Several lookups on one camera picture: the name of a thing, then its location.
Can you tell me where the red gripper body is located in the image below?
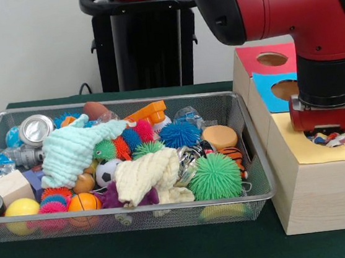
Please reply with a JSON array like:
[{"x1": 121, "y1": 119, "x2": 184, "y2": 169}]
[{"x1": 287, "y1": 89, "x2": 345, "y2": 138}]

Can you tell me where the polka-dot cloth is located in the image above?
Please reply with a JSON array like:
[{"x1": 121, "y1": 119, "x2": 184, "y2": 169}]
[{"x1": 307, "y1": 127, "x2": 345, "y2": 151}]

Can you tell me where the wooden box with three holes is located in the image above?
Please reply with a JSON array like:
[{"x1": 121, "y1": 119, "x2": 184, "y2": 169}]
[{"x1": 228, "y1": 35, "x2": 345, "y2": 240}]

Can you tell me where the clear mesh bin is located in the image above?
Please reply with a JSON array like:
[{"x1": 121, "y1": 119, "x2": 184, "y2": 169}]
[{"x1": 0, "y1": 80, "x2": 280, "y2": 250}]

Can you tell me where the tan round wooden block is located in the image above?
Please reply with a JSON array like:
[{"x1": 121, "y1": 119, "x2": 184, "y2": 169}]
[{"x1": 201, "y1": 123, "x2": 239, "y2": 153}]

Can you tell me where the green spiky ball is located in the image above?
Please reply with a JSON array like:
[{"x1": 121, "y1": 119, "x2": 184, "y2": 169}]
[{"x1": 185, "y1": 150, "x2": 245, "y2": 204}]

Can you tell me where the blue spiky ball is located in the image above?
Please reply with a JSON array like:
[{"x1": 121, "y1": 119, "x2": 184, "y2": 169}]
[{"x1": 157, "y1": 118, "x2": 203, "y2": 152}]

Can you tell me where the orange plastic toy brick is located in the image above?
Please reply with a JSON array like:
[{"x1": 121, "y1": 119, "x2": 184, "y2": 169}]
[{"x1": 123, "y1": 99, "x2": 169, "y2": 130}]

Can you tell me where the cream yellow cloth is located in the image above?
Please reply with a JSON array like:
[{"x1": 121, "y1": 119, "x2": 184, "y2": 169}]
[{"x1": 111, "y1": 145, "x2": 194, "y2": 210}]

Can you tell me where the small soccer ball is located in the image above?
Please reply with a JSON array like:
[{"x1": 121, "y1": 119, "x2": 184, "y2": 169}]
[{"x1": 93, "y1": 158, "x2": 124, "y2": 189}]

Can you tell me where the dark green tablecloth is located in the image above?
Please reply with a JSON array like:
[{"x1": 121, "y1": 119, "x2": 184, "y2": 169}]
[{"x1": 0, "y1": 64, "x2": 345, "y2": 258}]

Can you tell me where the mint green cloth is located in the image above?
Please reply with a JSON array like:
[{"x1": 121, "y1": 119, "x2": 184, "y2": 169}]
[{"x1": 33, "y1": 110, "x2": 136, "y2": 192}]

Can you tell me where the small orange basketball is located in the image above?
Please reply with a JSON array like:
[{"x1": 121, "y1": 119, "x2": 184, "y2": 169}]
[{"x1": 65, "y1": 191, "x2": 103, "y2": 230}]

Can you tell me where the pink spiky ball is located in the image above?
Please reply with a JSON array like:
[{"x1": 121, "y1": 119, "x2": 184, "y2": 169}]
[{"x1": 37, "y1": 192, "x2": 69, "y2": 216}]

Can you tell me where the silver drink can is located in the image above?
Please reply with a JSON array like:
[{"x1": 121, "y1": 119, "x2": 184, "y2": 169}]
[{"x1": 17, "y1": 113, "x2": 56, "y2": 149}]

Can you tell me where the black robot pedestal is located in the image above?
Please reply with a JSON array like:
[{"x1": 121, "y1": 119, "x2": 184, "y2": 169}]
[{"x1": 79, "y1": 0, "x2": 218, "y2": 95}]

